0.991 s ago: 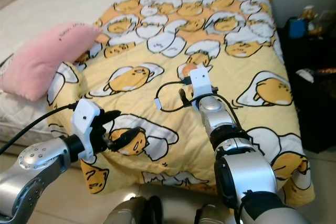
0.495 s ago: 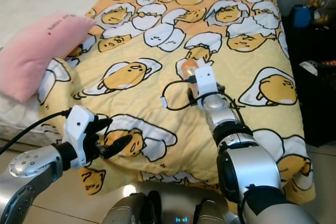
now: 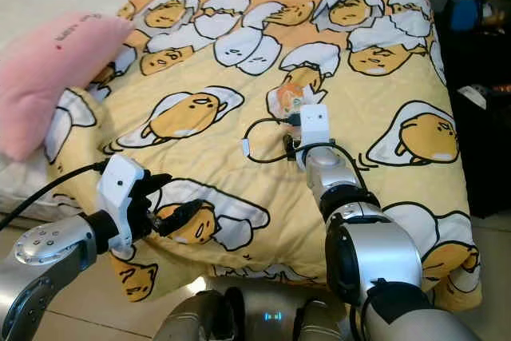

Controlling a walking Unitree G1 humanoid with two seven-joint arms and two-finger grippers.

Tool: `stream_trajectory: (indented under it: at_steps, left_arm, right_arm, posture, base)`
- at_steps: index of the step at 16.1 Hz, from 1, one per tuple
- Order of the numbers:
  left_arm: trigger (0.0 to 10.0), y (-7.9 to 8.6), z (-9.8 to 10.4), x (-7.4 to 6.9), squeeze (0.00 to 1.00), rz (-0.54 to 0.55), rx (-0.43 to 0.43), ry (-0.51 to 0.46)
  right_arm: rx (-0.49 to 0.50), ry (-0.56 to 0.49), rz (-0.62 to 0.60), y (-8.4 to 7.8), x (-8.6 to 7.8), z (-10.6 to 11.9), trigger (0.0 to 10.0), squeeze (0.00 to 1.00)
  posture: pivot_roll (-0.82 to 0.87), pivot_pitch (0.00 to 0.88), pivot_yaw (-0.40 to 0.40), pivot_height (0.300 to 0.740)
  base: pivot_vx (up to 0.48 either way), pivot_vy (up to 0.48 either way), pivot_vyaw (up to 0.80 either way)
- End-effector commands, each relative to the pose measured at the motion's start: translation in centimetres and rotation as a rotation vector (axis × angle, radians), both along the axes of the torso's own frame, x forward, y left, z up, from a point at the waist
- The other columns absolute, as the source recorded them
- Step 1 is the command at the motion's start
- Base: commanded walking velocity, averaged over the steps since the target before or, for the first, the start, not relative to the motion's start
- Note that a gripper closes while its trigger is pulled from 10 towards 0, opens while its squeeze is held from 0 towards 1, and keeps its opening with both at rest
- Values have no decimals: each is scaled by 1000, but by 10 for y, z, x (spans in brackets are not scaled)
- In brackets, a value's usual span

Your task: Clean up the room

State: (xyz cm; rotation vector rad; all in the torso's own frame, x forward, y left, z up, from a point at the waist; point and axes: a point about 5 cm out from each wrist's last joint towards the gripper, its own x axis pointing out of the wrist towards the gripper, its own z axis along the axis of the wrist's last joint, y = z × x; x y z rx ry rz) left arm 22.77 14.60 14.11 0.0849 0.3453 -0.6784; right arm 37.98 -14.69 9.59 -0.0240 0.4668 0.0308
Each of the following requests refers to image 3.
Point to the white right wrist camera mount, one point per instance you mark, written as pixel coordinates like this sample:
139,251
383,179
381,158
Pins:
315,124

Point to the pink fluffy pillow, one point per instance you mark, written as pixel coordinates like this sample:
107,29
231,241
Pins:
48,85

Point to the white paper tag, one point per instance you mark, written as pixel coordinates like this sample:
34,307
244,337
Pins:
473,95

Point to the grey robot waist blue light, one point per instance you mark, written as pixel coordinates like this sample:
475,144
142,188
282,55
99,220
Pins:
267,313

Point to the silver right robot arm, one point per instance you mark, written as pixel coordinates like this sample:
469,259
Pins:
383,265

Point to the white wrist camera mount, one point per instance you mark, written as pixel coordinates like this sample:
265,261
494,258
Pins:
315,124
121,189

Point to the orange-haired toy figurine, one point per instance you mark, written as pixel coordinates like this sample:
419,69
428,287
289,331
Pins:
290,103

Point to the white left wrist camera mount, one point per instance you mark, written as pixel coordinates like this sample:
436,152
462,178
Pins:
121,189

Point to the blue container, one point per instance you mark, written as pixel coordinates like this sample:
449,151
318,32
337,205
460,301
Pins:
465,12

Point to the black storage shelf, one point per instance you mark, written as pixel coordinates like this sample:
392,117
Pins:
475,157

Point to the grey left robot leg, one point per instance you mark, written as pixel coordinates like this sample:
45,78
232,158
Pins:
192,317

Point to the yellow cartoon egg blanket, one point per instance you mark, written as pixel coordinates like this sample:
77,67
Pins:
231,189

